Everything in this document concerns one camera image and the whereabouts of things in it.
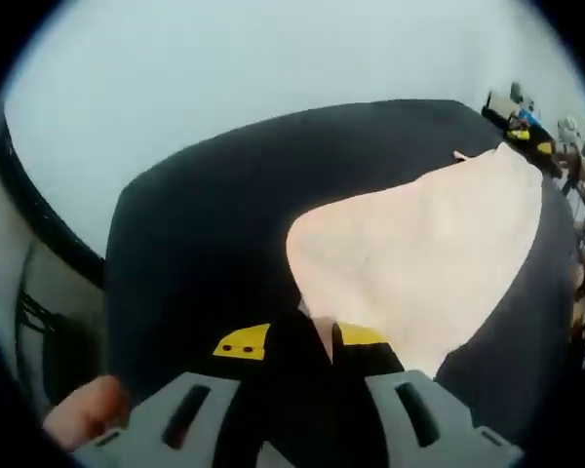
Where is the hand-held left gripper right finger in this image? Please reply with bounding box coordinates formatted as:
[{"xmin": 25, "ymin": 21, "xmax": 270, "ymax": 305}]
[{"xmin": 321, "ymin": 320, "xmax": 524, "ymax": 468}]

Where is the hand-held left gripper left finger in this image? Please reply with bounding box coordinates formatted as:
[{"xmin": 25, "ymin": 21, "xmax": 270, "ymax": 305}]
[{"xmin": 72, "ymin": 311, "xmax": 333, "ymax": 468}]

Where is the pink towel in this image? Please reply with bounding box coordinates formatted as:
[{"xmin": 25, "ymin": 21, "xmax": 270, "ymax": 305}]
[{"xmin": 286, "ymin": 142, "xmax": 546, "ymax": 385}]

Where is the person's right hand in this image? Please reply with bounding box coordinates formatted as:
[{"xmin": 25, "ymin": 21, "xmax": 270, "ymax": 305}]
[{"xmin": 560, "ymin": 144, "xmax": 585, "ymax": 175}]

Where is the person's left hand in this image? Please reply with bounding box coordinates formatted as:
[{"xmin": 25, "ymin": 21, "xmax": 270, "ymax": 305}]
[{"xmin": 42, "ymin": 374, "xmax": 133, "ymax": 453}]

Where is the black table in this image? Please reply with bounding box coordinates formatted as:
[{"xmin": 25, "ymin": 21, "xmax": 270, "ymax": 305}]
[{"xmin": 101, "ymin": 98, "xmax": 582, "ymax": 443}]

